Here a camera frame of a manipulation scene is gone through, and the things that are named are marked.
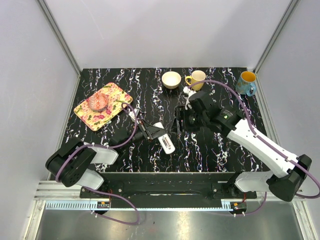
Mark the yellow mug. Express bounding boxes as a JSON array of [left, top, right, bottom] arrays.
[[184, 70, 206, 91]]

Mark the aluminium frame post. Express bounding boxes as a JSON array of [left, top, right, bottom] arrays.
[[247, 0, 302, 73], [34, 0, 82, 76]]

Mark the left aluminium frame post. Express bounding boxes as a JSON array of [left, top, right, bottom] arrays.
[[34, 0, 82, 76]]

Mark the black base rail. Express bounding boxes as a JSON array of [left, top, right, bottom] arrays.
[[79, 171, 261, 210]]

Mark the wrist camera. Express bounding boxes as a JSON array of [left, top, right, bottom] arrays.
[[128, 108, 140, 122], [183, 86, 197, 110]]

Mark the blue butterfly mug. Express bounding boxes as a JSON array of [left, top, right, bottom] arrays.
[[235, 71, 257, 97]]

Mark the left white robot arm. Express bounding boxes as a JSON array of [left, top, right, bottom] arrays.
[[45, 119, 167, 198]]

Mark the floral rectangular tray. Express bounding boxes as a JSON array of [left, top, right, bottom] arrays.
[[73, 82, 133, 132]]

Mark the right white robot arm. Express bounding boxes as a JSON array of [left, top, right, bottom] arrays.
[[171, 91, 312, 202]]

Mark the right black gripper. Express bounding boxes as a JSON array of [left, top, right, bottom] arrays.
[[169, 105, 208, 134]]

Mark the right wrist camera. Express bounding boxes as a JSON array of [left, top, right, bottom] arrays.
[[183, 86, 197, 110]]

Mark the cream ceramic bowl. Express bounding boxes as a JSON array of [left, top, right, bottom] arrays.
[[161, 71, 182, 90]]

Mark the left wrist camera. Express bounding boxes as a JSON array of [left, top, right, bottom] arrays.
[[128, 108, 140, 122]]

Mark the white remote control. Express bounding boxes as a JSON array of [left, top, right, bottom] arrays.
[[154, 122, 176, 155]]

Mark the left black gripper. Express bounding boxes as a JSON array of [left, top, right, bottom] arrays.
[[121, 119, 168, 151]]

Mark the right aluminium frame post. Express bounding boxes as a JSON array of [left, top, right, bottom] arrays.
[[247, 0, 302, 73]]

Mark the pink patterned small bowl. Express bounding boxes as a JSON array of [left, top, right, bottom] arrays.
[[86, 92, 109, 112]]

